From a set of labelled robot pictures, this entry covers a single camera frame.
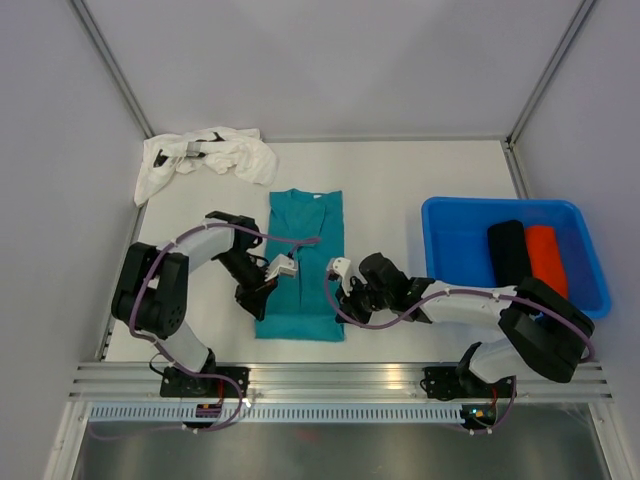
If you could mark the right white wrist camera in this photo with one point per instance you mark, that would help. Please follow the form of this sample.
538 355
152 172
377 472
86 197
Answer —
340 269

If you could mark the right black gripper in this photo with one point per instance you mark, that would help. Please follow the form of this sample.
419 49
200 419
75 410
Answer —
347 306

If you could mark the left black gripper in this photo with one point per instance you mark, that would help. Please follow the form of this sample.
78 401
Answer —
253 298

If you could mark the white t-shirt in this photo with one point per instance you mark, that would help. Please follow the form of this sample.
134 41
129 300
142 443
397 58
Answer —
221 149

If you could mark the teal t-shirt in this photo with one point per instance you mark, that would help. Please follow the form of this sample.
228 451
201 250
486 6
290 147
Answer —
298 308

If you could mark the white slotted cable duct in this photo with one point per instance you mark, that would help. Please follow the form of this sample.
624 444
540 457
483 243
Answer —
287 413

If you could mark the aluminium mounting rail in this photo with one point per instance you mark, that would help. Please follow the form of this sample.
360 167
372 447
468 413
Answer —
327 383

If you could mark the rolled black t-shirt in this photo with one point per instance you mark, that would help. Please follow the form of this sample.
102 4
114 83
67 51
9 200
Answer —
508 253

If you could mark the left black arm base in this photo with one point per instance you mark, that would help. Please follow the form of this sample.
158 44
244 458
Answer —
177 384

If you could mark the aluminium frame post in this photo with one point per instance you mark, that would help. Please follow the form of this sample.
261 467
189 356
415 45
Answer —
100 44
570 35

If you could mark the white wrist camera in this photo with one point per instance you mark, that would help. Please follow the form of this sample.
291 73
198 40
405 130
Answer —
340 269
282 265

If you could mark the blue plastic bin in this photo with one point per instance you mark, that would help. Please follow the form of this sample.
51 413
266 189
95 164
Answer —
457 251

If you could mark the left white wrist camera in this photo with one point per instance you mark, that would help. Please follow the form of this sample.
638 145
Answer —
282 265

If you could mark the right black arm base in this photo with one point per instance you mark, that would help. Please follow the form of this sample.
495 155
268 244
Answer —
447 383

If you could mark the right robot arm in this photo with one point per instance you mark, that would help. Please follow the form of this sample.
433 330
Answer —
538 331

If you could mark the left aluminium frame post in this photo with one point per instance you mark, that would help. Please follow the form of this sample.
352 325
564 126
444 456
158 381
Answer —
100 44

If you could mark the rolled orange t-shirt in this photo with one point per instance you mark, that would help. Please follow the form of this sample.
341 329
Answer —
545 258

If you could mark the right aluminium frame post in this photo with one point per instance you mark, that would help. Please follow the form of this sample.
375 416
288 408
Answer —
570 35

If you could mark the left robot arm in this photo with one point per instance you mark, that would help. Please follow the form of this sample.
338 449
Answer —
152 290

